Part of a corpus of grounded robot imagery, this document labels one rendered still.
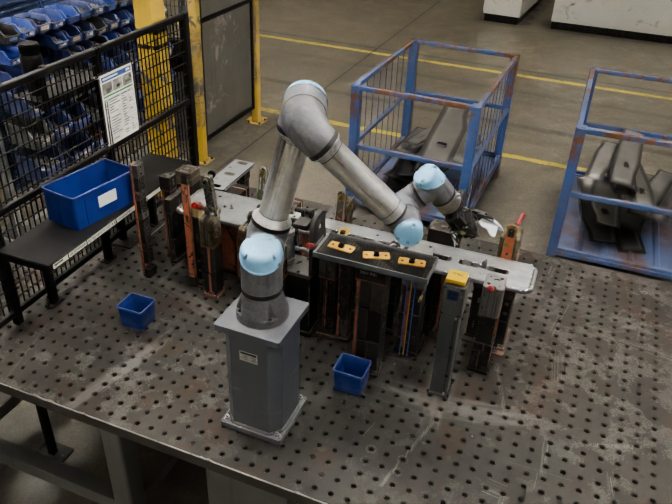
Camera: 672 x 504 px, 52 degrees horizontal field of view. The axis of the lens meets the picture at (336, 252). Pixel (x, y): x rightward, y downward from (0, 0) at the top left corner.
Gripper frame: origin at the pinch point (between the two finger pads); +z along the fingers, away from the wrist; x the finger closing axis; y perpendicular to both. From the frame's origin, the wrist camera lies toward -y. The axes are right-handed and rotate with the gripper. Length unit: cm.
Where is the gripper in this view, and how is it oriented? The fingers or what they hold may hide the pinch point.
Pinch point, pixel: (480, 236)
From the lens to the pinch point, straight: 216.3
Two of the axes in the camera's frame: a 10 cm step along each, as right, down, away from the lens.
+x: 8.2, -2.6, -5.1
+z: 5.6, 5.3, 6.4
